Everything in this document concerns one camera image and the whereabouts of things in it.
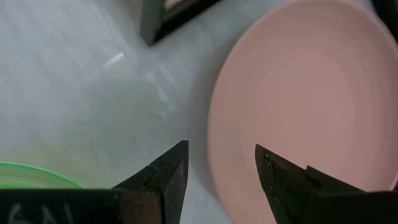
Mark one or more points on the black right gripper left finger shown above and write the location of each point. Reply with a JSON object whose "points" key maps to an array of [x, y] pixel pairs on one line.
{"points": [[140, 199]]}

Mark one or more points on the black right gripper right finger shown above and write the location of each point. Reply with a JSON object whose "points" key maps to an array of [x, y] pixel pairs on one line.
{"points": [[298, 199]]}

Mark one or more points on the pale pink plate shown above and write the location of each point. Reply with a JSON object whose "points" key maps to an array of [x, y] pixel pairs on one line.
{"points": [[311, 77]]}

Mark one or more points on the green translucent plate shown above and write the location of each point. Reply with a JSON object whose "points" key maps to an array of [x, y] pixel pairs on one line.
{"points": [[25, 177]]}

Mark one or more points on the black frame wooden shelf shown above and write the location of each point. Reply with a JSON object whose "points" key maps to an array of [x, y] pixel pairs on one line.
{"points": [[149, 18]]}

